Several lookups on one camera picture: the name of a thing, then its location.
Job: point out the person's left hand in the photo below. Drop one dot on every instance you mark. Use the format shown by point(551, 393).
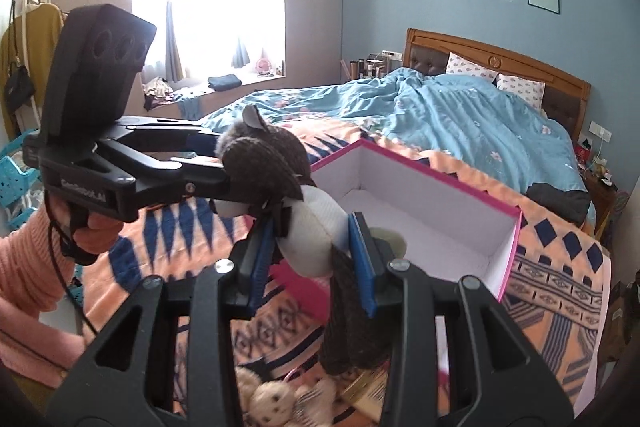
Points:
point(105, 229)

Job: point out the beige teddy bear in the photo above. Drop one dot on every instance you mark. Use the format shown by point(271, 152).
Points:
point(270, 402)

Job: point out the dark folded cloth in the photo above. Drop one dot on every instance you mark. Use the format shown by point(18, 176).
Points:
point(224, 83)

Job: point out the dark garment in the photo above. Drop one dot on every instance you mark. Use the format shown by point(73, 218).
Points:
point(557, 204)

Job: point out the white patterned pillow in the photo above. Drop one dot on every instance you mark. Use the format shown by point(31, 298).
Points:
point(522, 91)
point(472, 66)

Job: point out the orange patterned blanket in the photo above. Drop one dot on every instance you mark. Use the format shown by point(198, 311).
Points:
point(550, 267)

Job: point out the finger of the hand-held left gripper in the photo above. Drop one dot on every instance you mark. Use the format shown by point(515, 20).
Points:
point(165, 129)
point(165, 172)

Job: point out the small pink fan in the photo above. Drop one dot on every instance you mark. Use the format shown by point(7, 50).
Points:
point(264, 67)

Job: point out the heap of mixed clothes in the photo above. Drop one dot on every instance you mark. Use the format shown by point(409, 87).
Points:
point(159, 94)

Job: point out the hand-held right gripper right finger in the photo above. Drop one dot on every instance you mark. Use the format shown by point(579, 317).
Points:
point(360, 257)

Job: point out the teal plastic basket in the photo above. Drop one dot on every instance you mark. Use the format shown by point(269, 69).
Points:
point(20, 182)

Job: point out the white box with pink rim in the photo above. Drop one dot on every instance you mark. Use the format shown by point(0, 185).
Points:
point(440, 217)

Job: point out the brown plush toy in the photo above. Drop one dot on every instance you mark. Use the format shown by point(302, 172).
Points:
point(260, 157)

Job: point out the wooden nightstand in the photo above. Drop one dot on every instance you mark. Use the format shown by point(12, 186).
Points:
point(602, 197)

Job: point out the white wall socket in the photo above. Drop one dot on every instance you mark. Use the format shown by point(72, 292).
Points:
point(600, 132)

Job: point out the wooden bed headboard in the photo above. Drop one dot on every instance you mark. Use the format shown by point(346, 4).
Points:
point(500, 51)

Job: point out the person's left forearm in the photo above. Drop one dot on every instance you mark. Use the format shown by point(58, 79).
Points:
point(30, 287)

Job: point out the black handbag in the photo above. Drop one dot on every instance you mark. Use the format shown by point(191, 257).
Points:
point(20, 89)

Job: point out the blue floral duvet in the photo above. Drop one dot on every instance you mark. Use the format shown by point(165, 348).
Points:
point(450, 117)

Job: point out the row of cosmetic bottles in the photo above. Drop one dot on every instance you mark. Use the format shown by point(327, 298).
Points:
point(367, 68)

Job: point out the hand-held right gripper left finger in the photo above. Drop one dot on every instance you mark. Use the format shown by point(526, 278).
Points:
point(262, 257)

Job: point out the yellow coat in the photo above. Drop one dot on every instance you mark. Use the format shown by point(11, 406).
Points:
point(30, 42)

